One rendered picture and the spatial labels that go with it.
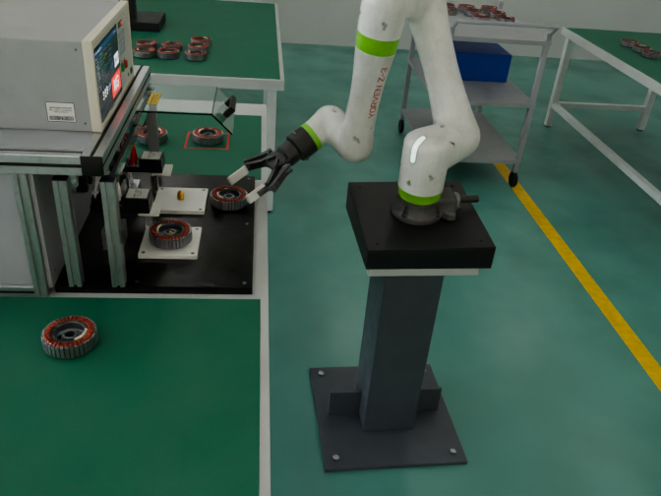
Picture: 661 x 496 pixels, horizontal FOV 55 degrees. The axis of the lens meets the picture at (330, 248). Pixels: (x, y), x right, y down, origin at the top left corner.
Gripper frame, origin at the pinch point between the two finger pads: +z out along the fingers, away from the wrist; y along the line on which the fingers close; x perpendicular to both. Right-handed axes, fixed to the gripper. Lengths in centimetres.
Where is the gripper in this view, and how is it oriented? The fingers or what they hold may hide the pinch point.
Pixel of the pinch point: (240, 188)
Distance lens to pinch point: 197.6
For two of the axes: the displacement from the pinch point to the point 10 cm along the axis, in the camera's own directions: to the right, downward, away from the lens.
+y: -5.1, -4.8, 7.2
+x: -3.6, -6.3, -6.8
